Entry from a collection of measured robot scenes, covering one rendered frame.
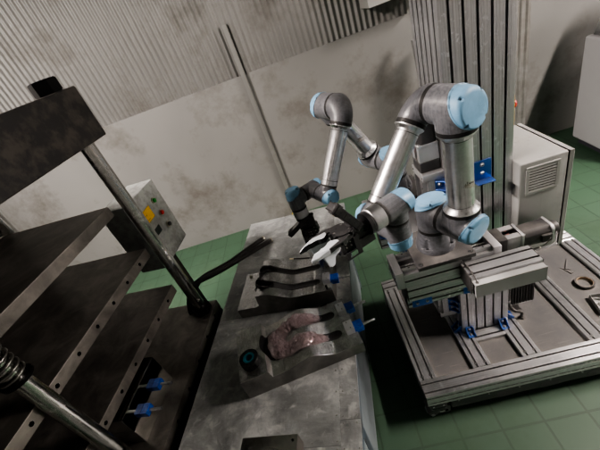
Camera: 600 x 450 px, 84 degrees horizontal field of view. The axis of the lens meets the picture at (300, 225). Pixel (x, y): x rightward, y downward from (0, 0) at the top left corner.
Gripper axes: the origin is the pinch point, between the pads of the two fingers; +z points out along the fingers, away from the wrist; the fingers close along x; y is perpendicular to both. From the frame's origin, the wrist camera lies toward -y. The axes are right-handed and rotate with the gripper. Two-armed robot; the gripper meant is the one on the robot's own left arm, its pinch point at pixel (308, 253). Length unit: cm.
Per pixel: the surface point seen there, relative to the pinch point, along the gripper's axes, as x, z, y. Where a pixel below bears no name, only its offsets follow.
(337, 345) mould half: 23, -2, 58
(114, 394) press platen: 49, 78, 35
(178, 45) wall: 269, -47, -92
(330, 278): 51, -19, 49
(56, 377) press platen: 39, 82, 12
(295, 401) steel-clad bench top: 19, 23, 64
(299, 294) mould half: 56, -4, 50
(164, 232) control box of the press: 118, 37, 9
